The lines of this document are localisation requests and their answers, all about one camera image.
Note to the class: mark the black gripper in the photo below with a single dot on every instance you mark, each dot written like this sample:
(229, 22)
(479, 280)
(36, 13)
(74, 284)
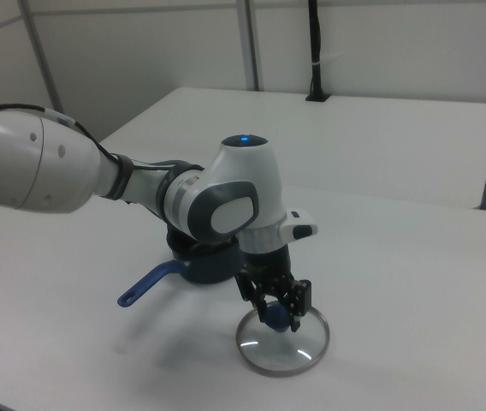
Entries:
(266, 265)

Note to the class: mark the glass lid with blue knob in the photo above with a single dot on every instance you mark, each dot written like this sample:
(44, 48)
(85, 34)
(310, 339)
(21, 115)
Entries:
(277, 353)

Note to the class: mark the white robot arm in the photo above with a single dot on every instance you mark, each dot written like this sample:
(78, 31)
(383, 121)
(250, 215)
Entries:
(243, 180)

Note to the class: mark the white side table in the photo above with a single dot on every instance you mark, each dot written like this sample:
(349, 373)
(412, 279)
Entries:
(375, 141)

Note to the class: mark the grey metal partition post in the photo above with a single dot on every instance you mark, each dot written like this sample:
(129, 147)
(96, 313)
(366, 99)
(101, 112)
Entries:
(42, 55)
(251, 43)

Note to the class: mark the black camera pole with base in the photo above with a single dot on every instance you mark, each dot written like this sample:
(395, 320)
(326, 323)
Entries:
(315, 43)

